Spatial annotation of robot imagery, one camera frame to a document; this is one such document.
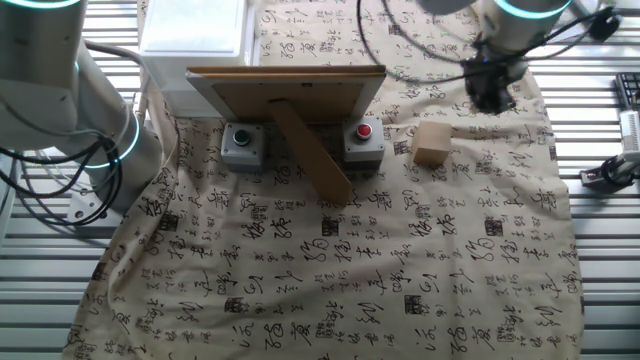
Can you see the white plastic drawer cabinet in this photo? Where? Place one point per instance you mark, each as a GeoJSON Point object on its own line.
{"type": "Point", "coordinates": [195, 30]}

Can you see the grey box with red button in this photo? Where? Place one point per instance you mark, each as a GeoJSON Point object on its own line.
{"type": "Point", "coordinates": [363, 142]}

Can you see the wooden picture frame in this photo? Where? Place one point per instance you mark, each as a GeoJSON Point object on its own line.
{"type": "Point", "coordinates": [300, 92]}

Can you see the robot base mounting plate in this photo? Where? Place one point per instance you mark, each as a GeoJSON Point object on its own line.
{"type": "Point", "coordinates": [82, 212]}

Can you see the small silver camera on mount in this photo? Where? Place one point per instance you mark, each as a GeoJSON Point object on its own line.
{"type": "Point", "coordinates": [607, 172]}

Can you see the light wooden cube block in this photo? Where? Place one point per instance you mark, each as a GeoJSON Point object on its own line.
{"type": "Point", "coordinates": [431, 142]}

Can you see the grey box with green button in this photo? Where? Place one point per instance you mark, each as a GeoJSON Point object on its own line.
{"type": "Point", "coordinates": [242, 147]}

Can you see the silver ribbed camera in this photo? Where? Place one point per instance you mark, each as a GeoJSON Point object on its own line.
{"type": "Point", "coordinates": [631, 131]}

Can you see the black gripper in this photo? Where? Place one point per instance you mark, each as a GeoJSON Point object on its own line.
{"type": "Point", "coordinates": [492, 80]}

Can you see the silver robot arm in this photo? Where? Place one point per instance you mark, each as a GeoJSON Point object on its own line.
{"type": "Point", "coordinates": [45, 75]}

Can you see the beige calligraphy print tablecloth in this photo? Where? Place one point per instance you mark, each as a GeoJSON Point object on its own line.
{"type": "Point", "coordinates": [350, 260]}

